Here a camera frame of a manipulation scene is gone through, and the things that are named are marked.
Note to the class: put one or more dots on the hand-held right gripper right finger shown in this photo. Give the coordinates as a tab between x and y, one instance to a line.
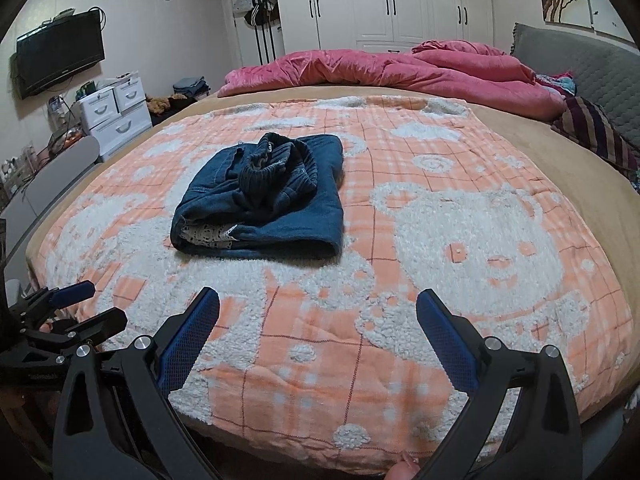
445	340

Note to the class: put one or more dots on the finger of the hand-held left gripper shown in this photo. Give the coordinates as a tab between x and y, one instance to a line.
100	324
72	294

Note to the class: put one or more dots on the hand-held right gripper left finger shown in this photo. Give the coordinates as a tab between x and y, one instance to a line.
192	340

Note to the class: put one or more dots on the blue denim pants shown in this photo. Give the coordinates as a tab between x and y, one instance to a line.
300	220

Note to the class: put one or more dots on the person's right hand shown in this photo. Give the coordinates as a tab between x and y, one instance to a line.
401	472

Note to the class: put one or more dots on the orange bear print blanket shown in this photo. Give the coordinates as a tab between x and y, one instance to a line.
350	335

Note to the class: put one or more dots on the grey rounded panel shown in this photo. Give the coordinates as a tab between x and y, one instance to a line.
55	170

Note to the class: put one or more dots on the white drawer cabinet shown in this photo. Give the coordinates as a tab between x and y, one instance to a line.
120	120

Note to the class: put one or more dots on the brown plush toy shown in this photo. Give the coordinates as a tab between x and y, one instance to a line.
162	104

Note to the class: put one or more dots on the bed with beige sheet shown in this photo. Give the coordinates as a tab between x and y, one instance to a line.
540	145

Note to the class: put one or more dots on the pile of folded clothes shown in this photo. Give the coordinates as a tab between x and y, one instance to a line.
192	87

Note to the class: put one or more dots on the striped dark pillow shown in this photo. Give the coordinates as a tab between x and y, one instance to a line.
595	130

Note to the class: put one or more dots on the colourful cloth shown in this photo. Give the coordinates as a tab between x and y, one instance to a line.
557	85

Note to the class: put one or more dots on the pink duvet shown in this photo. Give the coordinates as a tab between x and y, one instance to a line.
375	67

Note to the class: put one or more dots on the grey quilted headboard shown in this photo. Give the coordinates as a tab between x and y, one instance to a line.
575	60

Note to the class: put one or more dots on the hanging bags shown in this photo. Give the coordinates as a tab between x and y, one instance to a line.
255	7

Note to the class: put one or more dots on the white wardrobe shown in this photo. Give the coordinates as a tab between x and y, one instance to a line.
350	5

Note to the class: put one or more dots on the black wall television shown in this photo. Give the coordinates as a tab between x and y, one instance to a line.
60	55

